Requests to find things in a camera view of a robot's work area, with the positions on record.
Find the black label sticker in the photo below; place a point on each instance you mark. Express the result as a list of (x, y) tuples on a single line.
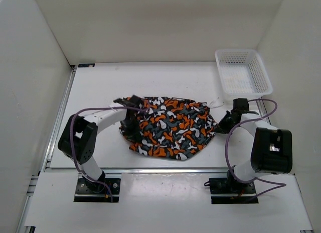
[(86, 65)]

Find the aluminium rail left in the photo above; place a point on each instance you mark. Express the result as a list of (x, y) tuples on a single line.
[(47, 154)]

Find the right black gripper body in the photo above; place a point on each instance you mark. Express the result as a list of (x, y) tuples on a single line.
[(229, 116)]

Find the aluminium rail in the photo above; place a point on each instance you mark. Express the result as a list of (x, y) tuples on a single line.
[(165, 170), (47, 154)]

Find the aluminium rail front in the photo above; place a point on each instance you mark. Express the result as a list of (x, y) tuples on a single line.
[(165, 170)]

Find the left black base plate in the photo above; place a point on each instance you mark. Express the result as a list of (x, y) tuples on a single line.
[(87, 191)]

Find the orange camouflage shorts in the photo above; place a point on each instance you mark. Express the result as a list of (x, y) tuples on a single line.
[(173, 128)]

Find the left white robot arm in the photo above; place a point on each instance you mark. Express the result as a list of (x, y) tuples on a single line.
[(79, 136)]

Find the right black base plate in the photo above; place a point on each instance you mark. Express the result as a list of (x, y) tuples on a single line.
[(230, 191)]

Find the white perforated plastic basket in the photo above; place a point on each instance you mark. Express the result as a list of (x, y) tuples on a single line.
[(242, 73)]

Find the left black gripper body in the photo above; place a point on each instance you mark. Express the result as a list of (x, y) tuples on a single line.
[(134, 119)]

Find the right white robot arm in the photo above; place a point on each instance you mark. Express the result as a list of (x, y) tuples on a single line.
[(271, 152)]

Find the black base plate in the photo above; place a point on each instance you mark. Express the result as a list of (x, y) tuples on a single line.
[(87, 191), (230, 191)]

